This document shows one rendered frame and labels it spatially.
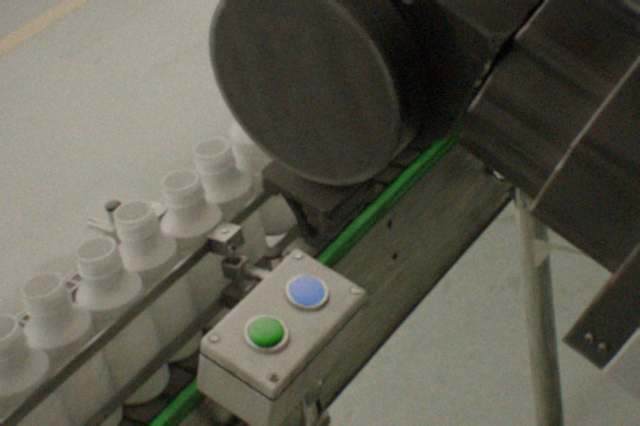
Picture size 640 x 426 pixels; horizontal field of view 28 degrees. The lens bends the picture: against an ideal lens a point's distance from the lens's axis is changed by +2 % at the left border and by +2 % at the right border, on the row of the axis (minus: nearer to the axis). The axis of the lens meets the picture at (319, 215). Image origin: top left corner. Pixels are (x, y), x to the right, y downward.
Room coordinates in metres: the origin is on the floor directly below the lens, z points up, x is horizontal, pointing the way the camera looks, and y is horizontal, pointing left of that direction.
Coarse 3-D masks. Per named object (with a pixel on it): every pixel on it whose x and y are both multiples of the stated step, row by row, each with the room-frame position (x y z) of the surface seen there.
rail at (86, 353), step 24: (264, 192) 1.04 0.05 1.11; (240, 216) 1.01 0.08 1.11; (288, 240) 1.05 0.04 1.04; (192, 264) 0.95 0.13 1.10; (264, 264) 1.02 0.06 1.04; (72, 288) 0.94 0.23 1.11; (168, 288) 0.92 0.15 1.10; (216, 312) 0.96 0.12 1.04; (96, 336) 0.86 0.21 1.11; (192, 336) 0.93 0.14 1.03; (72, 360) 0.84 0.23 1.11; (168, 360) 0.91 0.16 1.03; (48, 384) 0.81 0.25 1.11; (24, 408) 0.79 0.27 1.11
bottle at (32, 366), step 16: (0, 320) 0.85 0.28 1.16; (16, 320) 0.84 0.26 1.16; (0, 336) 0.85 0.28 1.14; (16, 336) 0.82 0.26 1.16; (0, 352) 0.81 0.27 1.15; (16, 352) 0.82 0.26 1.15; (32, 352) 0.83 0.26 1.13; (0, 368) 0.81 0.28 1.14; (16, 368) 0.82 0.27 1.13; (32, 368) 0.82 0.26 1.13; (48, 368) 0.83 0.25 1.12; (0, 384) 0.81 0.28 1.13; (16, 384) 0.81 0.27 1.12; (32, 384) 0.81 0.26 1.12; (0, 400) 0.80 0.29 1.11; (16, 400) 0.80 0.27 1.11; (48, 400) 0.81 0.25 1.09; (64, 400) 0.84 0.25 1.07; (0, 416) 0.81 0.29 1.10; (32, 416) 0.80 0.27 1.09; (48, 416) 0.81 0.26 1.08; (64, 416) 0.83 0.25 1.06
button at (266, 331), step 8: (256, 320) 0.83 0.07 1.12; (264, 320) 0.83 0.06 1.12; (272, 320) 0.83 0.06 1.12; (256, 328) 0.82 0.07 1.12; (264, 328) 0.82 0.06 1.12; (272, 328) 0.82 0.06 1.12; (280, 328) 0.82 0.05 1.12; (256, 336) 0.81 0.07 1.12; (264, 336) 0.81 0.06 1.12; (272, 336) 0.81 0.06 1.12; (280, 336) 0.81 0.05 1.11; (256, 344) 0.81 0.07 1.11; (264, 344) 0.80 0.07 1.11; (272, 344) 0.81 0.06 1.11
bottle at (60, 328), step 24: (24, 288) 0.88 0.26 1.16; (48, 288) 0.90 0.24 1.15; (48, 312) 0.86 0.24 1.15; (72, 312) 0.87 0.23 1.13; (48, 336) 0.86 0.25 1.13; (72, 336) 0.86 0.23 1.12; (96, 360) 0.87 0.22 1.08; (72, 384) 0.85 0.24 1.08; (96, 384) 0.86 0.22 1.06; (72, 408) 0.85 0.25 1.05; (96, 408) 0.85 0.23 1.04; (120, 408) 0.88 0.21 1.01
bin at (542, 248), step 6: (534, 240) 1.38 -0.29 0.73; (540, 240) 1.38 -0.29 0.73; (534, 246) 1.38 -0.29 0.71; (540, 246) 1.38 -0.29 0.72; (546, 246) 1.37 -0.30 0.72; (552, 246) 1.37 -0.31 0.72; (558, 246) 1.36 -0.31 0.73; (564, 246) 1.36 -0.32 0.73; (540, 252) 1.38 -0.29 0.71; (546, 252) 1.37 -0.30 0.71; (570, 252) 1.35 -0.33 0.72; (576, 252) 1.34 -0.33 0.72; (540, 258) 1.38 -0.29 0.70
